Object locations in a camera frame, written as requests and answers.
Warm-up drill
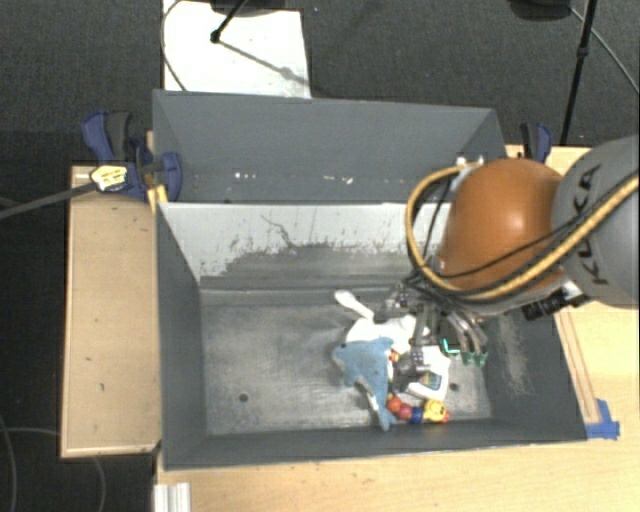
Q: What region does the colourful bead toy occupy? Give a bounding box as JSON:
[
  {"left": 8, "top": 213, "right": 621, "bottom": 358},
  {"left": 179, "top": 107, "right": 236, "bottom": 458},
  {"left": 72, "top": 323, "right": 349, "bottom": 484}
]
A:
[{"left": 385, "top": 393, "right": 452, "bottom": 426}]

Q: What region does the blue plush dolphin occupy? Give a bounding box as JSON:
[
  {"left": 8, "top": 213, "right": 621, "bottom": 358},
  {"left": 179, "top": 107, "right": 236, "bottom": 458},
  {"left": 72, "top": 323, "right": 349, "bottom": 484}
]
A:
[{"left": 331, "top": 336, "right": 400, "bottom": 433}]

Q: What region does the white plush toy animal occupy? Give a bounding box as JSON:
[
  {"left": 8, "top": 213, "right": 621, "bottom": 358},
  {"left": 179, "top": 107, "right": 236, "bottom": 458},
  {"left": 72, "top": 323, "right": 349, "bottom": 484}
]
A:
[{"left": 333, "top": 289, "right": 432, "bottom": 357}]

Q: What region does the grey metal bin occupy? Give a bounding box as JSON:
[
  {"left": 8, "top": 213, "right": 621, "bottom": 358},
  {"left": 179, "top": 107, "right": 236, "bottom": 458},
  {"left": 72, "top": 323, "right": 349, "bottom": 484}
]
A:
[{"left": 151, "top": 89, "right": 589, "bottom": 472}]

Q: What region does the pale wood board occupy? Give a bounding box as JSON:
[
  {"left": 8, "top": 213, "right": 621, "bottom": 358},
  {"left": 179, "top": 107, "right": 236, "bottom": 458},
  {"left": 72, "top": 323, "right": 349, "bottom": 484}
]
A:
[{"left": 59, "top": 164, "right": 164, "bottom": 460}]

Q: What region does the black cylinder on white bracket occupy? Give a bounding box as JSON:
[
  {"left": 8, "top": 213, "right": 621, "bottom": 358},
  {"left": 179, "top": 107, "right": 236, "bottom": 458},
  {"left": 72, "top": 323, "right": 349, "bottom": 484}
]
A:
[{"left": 521, "top": 280, "right": 589, "bottom": 322}]

